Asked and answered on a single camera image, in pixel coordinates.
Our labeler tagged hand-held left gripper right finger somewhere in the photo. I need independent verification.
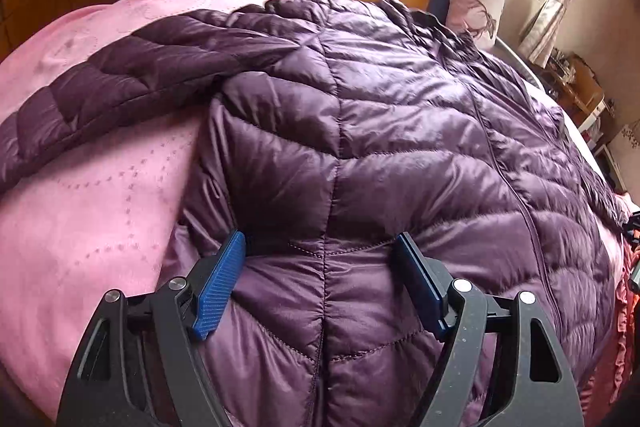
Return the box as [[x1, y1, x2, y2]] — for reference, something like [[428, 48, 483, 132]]
[[389, 232, 586, 427]]

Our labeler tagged grey curved bed rail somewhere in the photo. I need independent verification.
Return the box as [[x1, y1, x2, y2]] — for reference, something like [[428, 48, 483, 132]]
[[495, 37, 546, 88]]

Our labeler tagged wooden desk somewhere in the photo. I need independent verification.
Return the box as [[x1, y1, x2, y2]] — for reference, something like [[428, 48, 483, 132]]
[[542, 52, 606, 128]]

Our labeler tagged white shelf unit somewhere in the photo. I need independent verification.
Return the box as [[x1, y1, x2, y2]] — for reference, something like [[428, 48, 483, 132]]
[[594, 141, 622, 190]]

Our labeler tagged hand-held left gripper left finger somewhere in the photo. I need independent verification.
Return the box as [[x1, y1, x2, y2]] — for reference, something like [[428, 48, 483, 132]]
[[56, 229, 247, 427]]

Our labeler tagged pink dotted blanket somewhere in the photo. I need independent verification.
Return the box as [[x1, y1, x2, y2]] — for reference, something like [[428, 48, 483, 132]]
[[0, 0, 628, 425]]

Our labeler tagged orange ruffled bed skirt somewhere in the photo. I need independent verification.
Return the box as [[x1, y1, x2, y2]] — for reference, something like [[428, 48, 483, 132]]
[[582, 239, 640, 427]]

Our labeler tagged purple quilted down jacket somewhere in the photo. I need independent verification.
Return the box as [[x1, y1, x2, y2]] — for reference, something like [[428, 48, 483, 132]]
[[0, 0, 632, 427]]

